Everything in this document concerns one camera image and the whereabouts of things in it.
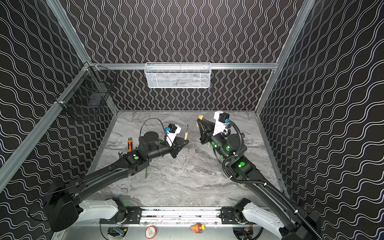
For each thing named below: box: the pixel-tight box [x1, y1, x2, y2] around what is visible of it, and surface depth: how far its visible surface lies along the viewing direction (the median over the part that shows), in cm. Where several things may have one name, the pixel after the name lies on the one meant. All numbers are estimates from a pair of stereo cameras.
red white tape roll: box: [145, 226, 157, 239], surface depth 70 cm
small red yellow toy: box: [190, 222, 206, 234], surface depth 70 cm
